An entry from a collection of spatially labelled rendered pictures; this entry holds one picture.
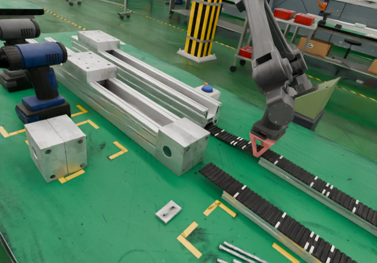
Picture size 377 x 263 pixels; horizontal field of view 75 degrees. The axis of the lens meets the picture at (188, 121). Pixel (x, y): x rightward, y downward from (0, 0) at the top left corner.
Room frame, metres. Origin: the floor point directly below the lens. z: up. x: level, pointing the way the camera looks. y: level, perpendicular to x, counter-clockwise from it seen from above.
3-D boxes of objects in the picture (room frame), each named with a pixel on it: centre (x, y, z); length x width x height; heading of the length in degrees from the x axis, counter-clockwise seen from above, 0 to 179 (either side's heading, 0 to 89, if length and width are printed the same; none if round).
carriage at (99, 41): (1.07, 0.46, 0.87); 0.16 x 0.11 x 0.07; 55
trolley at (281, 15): (3.76, -0.95, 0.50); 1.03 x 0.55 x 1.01; 68
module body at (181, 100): (0.92, 0.26, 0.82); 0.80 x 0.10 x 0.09; 55
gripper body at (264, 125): (0.58, -0.22, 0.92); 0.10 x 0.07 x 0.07; 144
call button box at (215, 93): (0.86, -0.04, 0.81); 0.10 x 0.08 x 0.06; 145
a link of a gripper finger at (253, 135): (0.57, -0.21, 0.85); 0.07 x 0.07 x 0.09; 54
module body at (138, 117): (0.77, 0.37, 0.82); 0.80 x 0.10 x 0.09; 55
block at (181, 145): (0.52, 0.00, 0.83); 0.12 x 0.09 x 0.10; 145
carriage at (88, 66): (0.77, 0.37, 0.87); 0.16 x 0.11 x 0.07; 55
